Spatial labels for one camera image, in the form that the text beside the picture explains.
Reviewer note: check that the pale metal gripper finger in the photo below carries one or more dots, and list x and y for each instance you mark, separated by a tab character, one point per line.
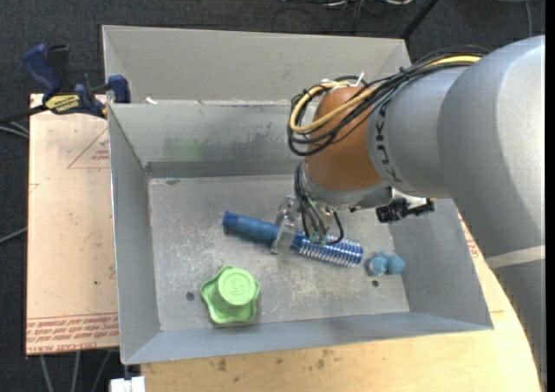
289	209
284	239

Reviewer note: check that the blue bottle brush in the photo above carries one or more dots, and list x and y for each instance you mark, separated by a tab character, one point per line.
253	226

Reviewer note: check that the green star-shaped cup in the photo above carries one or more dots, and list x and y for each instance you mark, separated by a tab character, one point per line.
232	295

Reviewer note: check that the small blue toy animal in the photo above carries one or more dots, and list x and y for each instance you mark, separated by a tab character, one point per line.
383	264

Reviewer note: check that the grey metal bin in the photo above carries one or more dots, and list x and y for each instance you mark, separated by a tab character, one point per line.
208	225

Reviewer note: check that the brown cardboard board red print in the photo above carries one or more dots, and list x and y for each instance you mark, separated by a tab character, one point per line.
69	230

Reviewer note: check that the black cylinder on white bracket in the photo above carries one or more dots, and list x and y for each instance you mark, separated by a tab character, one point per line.
395	211

